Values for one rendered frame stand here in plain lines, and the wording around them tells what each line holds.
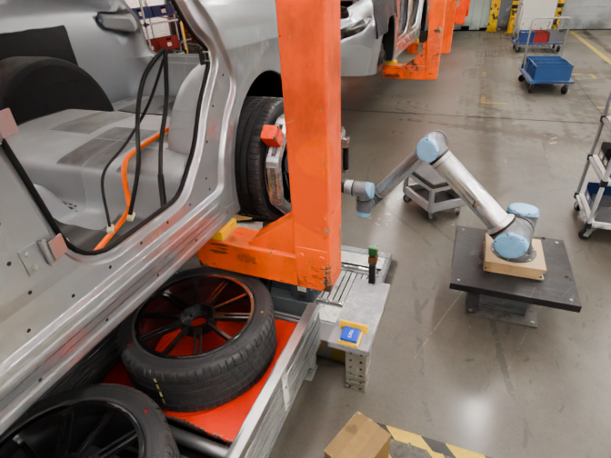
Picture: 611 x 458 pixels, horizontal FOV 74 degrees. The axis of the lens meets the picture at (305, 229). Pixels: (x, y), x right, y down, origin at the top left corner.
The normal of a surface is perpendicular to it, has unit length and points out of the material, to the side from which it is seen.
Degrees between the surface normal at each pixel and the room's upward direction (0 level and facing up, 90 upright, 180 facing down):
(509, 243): 94
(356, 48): 89
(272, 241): 90
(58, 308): 92
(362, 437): 0
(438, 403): 0
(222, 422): 0
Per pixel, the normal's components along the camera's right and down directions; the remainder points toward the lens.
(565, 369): -0.05, -0.85
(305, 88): -0.37, 0.51
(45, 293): 0.93, 0.18
